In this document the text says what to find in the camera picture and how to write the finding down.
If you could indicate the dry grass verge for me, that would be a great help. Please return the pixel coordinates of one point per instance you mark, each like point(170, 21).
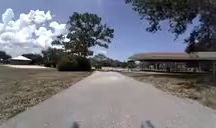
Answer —
point(186, 86)

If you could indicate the dark trees behind building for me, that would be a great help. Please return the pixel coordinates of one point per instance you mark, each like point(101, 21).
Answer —
point(35, 58)

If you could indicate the dark broad bush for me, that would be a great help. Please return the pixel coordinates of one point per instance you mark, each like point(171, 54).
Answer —
point(72, 63)

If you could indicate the distant row of trees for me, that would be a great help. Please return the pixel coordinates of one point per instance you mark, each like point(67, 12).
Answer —
point(109, 62)

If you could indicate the huge shady tree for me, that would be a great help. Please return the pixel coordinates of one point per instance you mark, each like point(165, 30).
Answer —
point(196, 20)

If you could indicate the clump of dark trees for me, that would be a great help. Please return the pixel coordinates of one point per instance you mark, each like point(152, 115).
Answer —
point(50, 56)

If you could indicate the tall leafy tree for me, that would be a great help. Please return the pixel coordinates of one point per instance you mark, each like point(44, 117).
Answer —
point(84, 33)

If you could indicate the dry grass field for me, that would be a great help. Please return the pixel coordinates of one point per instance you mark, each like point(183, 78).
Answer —
point(29, 86)

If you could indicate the dark distant trees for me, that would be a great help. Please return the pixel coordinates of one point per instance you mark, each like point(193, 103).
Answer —
point(2, 56)

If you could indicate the small white-roofed building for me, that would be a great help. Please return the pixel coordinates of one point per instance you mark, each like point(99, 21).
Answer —
point(21, 59)

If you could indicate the robot's own part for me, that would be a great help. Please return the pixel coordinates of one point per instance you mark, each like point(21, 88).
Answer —
point(75, 125)
point(147, 124)

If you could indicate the pale concrete path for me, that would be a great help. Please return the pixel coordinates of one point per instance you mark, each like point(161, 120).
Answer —
point(109, 100)

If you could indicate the long brown-roofed building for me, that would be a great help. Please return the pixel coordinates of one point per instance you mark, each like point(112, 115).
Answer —
point(169, 56)

